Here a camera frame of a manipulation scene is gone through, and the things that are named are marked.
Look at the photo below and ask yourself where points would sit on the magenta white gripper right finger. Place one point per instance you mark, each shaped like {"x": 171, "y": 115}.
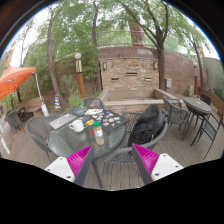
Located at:
{"x": 152, "y": 166}

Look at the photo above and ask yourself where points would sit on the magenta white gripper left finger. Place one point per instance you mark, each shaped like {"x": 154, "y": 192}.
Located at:
{"x": 73, "y": 168}

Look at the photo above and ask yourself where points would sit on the grey mesh chair front right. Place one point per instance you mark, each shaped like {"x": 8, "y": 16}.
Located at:
{"x": 124, "y": 155}

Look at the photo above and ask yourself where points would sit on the white ceramic mug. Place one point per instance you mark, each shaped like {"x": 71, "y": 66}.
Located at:
{"x": 77, "y": 125}

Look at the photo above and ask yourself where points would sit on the clear bottle with green cap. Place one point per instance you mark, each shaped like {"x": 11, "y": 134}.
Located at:
{"x": 98, "y": 133}

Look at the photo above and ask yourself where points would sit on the black backpack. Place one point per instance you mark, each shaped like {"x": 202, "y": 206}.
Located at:
{"x": 147, "y": 126}

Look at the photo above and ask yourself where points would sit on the round glass patio table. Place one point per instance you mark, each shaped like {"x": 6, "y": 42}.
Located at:
{"x": 65, "y": 141}

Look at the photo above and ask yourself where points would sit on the silver laptop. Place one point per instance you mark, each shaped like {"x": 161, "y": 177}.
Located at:
{"x": 62, "y": 121}

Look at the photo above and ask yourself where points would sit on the grey mesh chair left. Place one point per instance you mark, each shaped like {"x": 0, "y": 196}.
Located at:
{"x": 38, "y": 128}

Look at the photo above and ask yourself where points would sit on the grey chair beside right table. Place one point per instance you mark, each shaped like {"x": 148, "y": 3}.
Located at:
{"x": 175, "y": 113}

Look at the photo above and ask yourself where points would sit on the black laptop with stickers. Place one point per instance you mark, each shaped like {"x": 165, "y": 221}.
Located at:
{"x": 109, "y": 120}

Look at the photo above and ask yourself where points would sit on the white paper on table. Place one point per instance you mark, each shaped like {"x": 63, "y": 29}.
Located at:
{"x": 93, "y": 111}

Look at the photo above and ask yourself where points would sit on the black chair far right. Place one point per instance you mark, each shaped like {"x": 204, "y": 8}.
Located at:
{"x": 211, "y": 126}

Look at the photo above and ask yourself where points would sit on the potted green plant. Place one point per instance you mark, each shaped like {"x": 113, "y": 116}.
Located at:
{"x": 76, "y": 104}

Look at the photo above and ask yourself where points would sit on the grey mesh chair behind table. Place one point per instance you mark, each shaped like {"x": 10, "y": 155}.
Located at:
{"x": 93, "y": 103}

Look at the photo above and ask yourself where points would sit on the wooden bench left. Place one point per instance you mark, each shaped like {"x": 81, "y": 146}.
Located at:
{"x": 32, "y": 106}

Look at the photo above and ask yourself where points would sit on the round dark table right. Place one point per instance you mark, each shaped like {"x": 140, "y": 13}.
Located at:
{"x": 196, "y": 107}

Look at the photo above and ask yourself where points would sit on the grey chair far left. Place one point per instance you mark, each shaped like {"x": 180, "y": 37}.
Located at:
{"x": 16, "y": 119}

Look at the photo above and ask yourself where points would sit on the orange patio umbrella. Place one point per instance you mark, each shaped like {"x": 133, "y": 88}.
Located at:
{"x": 12, "y": 78}

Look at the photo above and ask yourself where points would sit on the wooden lamp post with globe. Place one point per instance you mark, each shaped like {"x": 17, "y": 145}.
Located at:
{"x": 80, "y": 81}

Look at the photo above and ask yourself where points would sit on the stone fountain wall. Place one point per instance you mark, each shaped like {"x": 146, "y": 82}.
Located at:
{"x": 129, "y": 74}

